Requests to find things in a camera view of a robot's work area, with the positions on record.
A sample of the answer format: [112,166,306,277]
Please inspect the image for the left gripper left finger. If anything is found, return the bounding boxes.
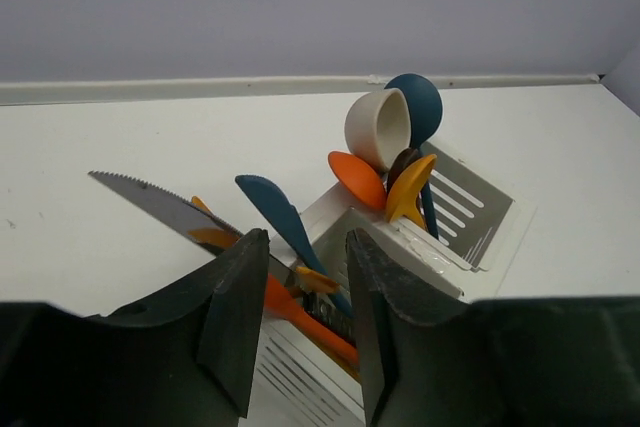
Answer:
[1,229,269,426]

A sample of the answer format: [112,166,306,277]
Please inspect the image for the red-orange plastic knife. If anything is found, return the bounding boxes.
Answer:
[264,274,359,367]

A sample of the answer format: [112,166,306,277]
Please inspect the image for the white slotted utensil caddy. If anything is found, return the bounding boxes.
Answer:
[255,137,535,426]

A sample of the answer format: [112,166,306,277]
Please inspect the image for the aluminium table rail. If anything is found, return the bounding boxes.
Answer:
[1,73,601,106]

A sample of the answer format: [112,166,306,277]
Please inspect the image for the orange plastic spoon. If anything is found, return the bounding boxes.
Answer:
[328,151,387,211]

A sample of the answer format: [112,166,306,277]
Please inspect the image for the beige plastic spoon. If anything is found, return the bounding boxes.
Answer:
[344,88,411,172]

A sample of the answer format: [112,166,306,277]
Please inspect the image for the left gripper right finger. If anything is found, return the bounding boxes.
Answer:
[345,228,639,426]

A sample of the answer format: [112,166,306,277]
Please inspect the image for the dark blue plastic knife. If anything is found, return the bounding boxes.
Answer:
[234,174,354,318]

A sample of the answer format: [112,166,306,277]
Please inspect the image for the steel knife dark handle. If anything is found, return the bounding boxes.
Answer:
[88,171,355,344]

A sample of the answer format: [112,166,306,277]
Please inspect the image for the yellow-orange plastic knife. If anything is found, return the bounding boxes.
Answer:
[189,196,242,249]

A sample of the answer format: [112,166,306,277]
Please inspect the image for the blue plastic spoon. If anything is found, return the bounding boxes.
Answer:
[383,72,445,241]

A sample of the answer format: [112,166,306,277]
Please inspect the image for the yellow plastic knife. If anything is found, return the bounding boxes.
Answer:
[295,266,340,294]

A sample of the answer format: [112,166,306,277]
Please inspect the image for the yellow plastic spoon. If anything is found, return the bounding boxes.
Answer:
[385,154,437,229]

